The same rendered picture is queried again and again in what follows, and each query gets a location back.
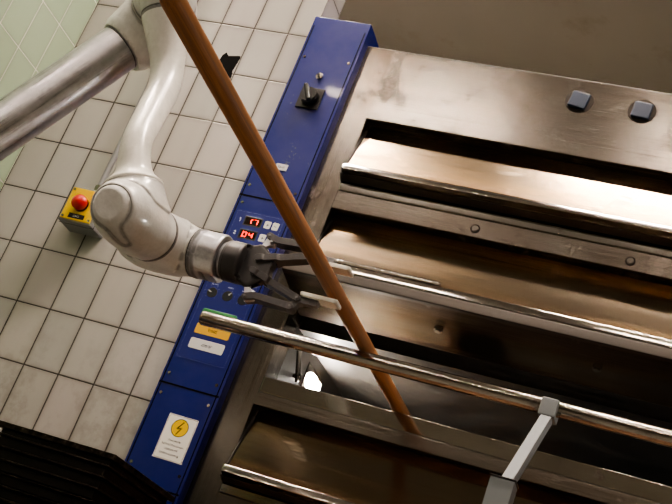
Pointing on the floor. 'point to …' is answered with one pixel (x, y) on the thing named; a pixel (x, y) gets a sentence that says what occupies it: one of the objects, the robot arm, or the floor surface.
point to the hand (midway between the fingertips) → (329, 284)
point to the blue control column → (316, 123)
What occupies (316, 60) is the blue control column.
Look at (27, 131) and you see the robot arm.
